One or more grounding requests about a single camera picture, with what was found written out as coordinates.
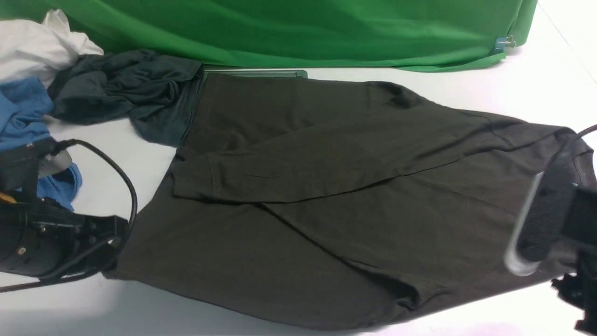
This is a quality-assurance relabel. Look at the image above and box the blue crumpled garment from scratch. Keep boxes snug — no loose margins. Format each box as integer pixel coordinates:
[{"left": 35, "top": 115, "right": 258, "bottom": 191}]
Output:
[{"left": 0, "top": 77, "right": 83, "bottom": 212}]

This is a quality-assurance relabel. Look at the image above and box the blue binder clip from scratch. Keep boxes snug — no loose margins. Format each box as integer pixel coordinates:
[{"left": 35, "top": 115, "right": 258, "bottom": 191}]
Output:
[{"left": 494, "top": 35, "right": 517, "bottom": 54}]

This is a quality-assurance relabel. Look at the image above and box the metal table cable tray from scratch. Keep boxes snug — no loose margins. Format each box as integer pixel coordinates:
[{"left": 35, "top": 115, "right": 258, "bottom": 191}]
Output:
[{"left": 204, "top": 70, "right": 308, "bottom": 79}]

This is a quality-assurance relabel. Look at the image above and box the white crumpled garment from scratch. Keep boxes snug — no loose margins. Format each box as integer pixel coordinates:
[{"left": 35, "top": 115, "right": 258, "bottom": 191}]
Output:
[{"left": 0, "top": 9, "right": 104, "bottom": 87}]

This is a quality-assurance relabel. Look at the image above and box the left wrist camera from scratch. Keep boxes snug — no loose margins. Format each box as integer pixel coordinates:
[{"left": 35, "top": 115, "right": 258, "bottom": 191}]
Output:
[{"left": 0, "top": 137, "right": 76, "bottom": 196}]

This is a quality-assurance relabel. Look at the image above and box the dark teal crumpled garment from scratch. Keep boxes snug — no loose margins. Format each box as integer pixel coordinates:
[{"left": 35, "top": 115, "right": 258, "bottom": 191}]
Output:
[{"left": 48, "top": 49, "right": 204, "bottom": 147}]

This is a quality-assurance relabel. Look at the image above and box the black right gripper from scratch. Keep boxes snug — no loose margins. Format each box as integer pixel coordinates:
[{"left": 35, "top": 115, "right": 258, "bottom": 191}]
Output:
[{"left": 552, "top": 188, "right": 597, "bottom": 334}]

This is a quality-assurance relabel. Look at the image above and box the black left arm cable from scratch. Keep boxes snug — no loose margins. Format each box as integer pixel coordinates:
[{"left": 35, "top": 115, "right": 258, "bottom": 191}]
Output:
[{"left": 0, "top": 139, "right": 139, "bottom": 294}]

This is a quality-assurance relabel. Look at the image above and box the dark gray long-sleeve top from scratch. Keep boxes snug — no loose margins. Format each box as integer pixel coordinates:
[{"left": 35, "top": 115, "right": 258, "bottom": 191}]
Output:
[{"left": 105, "top": 74, "right": 575, "bottom": 330}]

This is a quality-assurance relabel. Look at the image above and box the green backdrop cloth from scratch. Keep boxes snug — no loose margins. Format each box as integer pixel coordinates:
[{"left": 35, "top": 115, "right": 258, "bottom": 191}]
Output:
[{"left": 1, "top": 0, "right": 537, "bottom": 72}]

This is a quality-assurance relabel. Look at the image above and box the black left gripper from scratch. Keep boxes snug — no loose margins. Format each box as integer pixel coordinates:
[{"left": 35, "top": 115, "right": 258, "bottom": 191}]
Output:
[{"left": 0, "top": 200, "right": 130, "bottom": 278}]

